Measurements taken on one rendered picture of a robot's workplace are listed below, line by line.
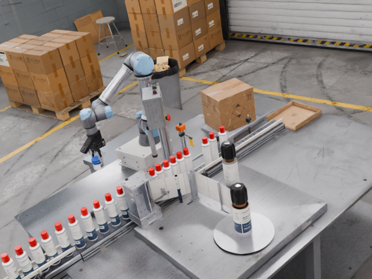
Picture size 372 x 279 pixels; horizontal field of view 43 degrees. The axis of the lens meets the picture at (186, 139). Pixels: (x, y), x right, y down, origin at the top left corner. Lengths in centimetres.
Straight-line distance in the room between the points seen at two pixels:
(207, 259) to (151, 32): 481
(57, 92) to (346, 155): 397
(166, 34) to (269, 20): 168
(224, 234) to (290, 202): 42
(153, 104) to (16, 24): 597
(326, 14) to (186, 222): 486
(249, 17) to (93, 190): 502
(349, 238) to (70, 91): 404
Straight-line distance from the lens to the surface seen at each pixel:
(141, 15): 675
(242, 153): 307
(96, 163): 300
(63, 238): 248
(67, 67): 612
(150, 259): 246
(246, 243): 235
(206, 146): 285
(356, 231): 343
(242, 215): 229
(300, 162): 299
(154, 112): 256
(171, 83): 538
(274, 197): 263
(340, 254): 325
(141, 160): 305
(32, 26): 848
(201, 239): 242
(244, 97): 332
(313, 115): 345
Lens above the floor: 250
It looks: 30 degrees down
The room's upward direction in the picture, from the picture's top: 10 degrees counter-clockwise
